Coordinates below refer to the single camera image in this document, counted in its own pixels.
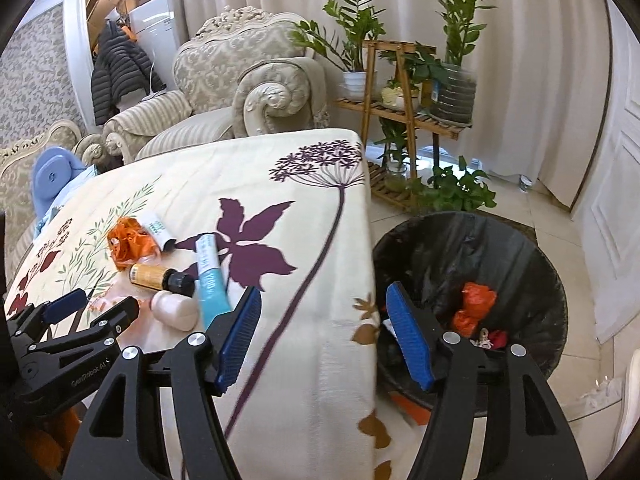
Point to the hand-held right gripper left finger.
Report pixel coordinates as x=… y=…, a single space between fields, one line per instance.
x=240 y=340

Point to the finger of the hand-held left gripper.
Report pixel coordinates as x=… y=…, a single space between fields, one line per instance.
x=65 y=305
x=115 y=315

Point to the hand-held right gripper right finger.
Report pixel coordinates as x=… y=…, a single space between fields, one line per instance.
x=410 y=340

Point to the amber bottle black cap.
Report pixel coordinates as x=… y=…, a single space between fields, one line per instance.
x=150 y=276

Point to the white pink plastic bottle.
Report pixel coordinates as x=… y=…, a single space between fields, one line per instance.
x=175 y=310

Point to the blue and white tube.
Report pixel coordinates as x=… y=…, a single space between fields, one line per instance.
x=212 y=285

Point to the checked wrapper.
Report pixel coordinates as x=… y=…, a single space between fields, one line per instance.
x=481 y=338

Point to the orange plastic bag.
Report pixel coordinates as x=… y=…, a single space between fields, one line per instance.
x=477 y=300
x=130 y=245

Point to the dark red wrapper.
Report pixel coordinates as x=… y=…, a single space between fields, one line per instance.
x=498 y=339

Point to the trash bin with black liner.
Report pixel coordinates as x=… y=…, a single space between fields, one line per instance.
x=450 y=255

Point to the small white tube black cap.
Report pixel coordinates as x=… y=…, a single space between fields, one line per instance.
x=157 y=230

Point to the orange box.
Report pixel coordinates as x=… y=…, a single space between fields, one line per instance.
x=410 y=407

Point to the floral tablecloth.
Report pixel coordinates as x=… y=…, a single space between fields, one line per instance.
x=300 y=260

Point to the light blue plastic device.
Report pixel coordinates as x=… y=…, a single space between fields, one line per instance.
x=55 y=172

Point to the carved cream sofa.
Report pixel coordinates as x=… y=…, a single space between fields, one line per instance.
x=20 y=170

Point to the green trailing floor plant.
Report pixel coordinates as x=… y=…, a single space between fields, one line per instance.
x=450 y=190

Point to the plant in glass jar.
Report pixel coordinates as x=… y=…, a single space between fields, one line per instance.
x=397 y=180

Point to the small white jar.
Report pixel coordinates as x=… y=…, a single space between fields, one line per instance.
x=525 y=183

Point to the wooden plant stand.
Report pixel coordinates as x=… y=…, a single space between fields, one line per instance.
x=435 y=127

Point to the cream carved chair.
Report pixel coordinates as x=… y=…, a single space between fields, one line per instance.
x=627 y=410

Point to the black puffer jacket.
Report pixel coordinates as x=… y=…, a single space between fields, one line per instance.
x=120 y=70

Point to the small plant in white bowl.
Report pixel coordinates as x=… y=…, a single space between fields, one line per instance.
x=397 y=97

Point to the tall plant in clear pot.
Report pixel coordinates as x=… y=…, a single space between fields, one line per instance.
x=452 y=100

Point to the leafy plant in white pot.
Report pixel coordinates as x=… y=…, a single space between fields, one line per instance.
x=357 y=85

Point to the white panelled door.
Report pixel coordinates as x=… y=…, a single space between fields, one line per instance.
x=620 y=185

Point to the orange garment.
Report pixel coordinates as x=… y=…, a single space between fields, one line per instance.
x=127 y=30

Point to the ornate cream armchair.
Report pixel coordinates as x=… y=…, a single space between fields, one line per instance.
x=240 y=55

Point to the white standing air conditioner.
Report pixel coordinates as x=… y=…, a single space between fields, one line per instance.
x=160 y=25

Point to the white curtain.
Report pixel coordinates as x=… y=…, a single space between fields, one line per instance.
x=525 y=60

